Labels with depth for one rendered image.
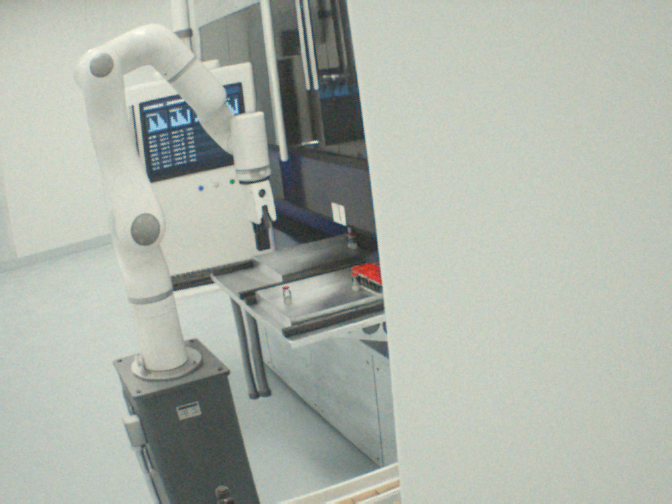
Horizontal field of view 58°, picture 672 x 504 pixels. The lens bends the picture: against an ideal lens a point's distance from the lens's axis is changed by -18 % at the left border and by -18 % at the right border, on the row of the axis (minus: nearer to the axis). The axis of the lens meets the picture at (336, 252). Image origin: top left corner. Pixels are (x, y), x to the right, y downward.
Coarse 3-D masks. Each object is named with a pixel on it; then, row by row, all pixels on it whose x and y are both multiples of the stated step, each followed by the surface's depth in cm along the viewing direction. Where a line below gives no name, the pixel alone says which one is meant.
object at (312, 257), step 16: (320, 240) 240; (336, 240) 243; (256, 256) 231; (272, 256) 234; (288, 256) 236; (304, 256) 236; (320, 256) 234; (336, 256) 231; (352, 256) 229; (368, 256) 219; (272, 272) 215; (288, 272) 221; (304, 272) 211
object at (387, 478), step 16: (352, 480) 94; (368, 480) 95; (384, 480) 99; (224, 496) 89; (304, 496) 91; (320, 496) 92; (336, 496) 93; (352, 496) 96; (368, 496) 95; (384, 496) 89; (400, 496) 90
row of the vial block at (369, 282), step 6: (354, 270) 202; (360, 270) 200; (360, 276) 199; (366, 276) 194; (372, 276) 194; (360, 282) 199; (366, 282) 196; (372, 282) 192; (378, 282) 188; (366, 288) 197; (372, 288) 193; (378, 288) 189; (372, 294) 194
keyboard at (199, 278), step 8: (192, 272) 252; (200, 272) 252; (208, 272) 250; (176, 280) 249; (184, 280) 245; (192, 280) 243; (200, 280) 244; (208, 280) 245; (176, 288) 241; (184, 288) 242
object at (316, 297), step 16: (336, 272) 206; (272, 288) 199; (304, 288) 203; (320, 288) 204; (336, 288) 202; (352, 288) 200; (272, 304) 186; (288, 304) 194; (304, 304) 193; (320, 304) 191; (336, 304) 190; (352, 304) 181; (288, 320) 175; (304, 320) 176
